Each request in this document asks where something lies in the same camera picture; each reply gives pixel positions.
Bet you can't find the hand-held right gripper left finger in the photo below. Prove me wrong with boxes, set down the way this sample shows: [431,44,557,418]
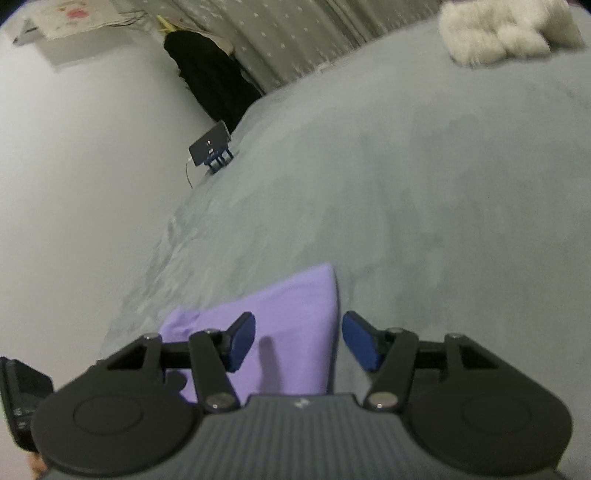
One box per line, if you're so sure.
[106,311,257,411]

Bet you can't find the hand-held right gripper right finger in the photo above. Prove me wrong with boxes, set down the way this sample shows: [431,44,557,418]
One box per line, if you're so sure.
[342,311,499,411]

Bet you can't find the purple pants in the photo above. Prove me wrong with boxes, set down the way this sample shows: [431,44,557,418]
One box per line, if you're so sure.
[159,263,339,404]

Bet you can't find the grey bed blanket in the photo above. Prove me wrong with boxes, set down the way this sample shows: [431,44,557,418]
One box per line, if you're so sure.
[97,14,591,480]

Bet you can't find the blue phone stand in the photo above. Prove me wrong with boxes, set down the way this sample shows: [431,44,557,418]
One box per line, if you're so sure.
[203,145,235,175]

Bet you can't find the smartphone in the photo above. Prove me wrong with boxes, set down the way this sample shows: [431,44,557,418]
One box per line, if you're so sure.
[188,121,232,168]

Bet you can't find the black hanging coat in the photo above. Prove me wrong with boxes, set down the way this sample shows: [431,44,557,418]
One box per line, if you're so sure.
[163,31,264,132]

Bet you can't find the grey star curtain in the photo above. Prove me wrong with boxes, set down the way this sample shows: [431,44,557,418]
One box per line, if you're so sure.
[111,0,444,95]

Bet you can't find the white plush toy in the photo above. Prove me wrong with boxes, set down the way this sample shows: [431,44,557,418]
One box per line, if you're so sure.
[438,0,583,65]

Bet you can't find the wall unit with printed cover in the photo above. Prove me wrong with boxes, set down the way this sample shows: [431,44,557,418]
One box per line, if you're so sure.
[11,0,160,70]

